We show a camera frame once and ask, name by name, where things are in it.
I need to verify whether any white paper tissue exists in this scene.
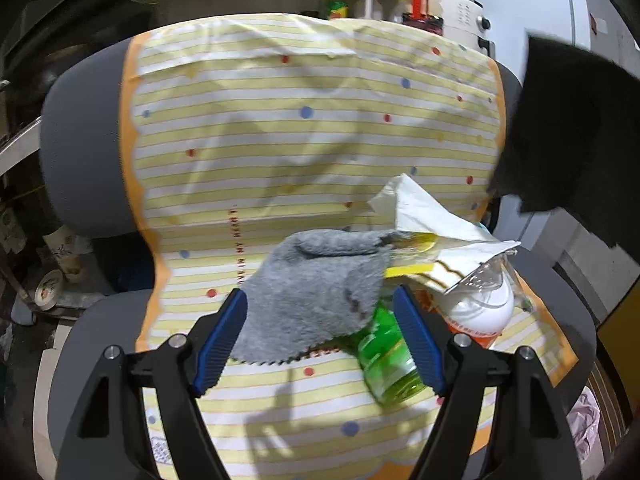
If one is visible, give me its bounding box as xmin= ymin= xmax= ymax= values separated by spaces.
xmin=367 ymin=174 xmax=522 ymax=261

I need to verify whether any clear plastic tray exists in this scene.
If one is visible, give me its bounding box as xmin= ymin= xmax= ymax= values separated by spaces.
xmin=445 ymin=252 xmax=533 ymax=311

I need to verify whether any patterned ceramic cup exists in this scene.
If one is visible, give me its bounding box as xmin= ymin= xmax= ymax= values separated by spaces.
xmin=42 ymin=225 xmax=93 ymax=281

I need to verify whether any pink cloth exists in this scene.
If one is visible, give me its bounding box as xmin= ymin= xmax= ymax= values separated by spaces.
xmin=565 ymin=385 xmax=601 ymax=461

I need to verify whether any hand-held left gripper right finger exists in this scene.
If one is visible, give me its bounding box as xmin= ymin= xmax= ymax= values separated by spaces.
xmin=392 ymin=284 xmax=586 ymax=480

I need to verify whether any green plastic bottle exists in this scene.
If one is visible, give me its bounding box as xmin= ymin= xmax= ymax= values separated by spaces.
xmin=356 ymin=232 xmax=441 ymax=405

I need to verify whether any yellow packet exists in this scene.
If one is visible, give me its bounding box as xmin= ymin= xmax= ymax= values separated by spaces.
xmin=384 ymin=260 xmax=436 ymax=279

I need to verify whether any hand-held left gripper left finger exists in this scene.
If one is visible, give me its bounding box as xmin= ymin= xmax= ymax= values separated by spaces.
xmin=54 ymin=289 xmax=251 ymax=480

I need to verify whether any patterned plate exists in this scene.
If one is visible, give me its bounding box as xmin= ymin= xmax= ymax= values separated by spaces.
xmin=34 ymin=269 xmax=63 ymax=311

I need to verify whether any white kitchen appliance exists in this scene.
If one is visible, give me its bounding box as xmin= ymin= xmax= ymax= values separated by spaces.
xmin=436 ymin=0 xmax=496 ymax=58

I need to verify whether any yellow striped dotted tablecloth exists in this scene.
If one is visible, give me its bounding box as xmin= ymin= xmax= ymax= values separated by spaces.
xmin=119 ymin=12 xmax=581 ymax=480

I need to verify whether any yellow door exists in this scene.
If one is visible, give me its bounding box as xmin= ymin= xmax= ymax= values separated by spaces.
xmin=597 ymin=305 xmax=640 ymax=401

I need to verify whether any grey fluffy cloth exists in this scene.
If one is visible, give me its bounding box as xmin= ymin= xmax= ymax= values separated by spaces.
xmin=229 ymin=229 xmax=398 ymax=366

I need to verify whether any red lidded jar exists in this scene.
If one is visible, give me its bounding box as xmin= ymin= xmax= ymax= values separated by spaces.
xmin=402 ymin=0 xmax=445 ymax=36

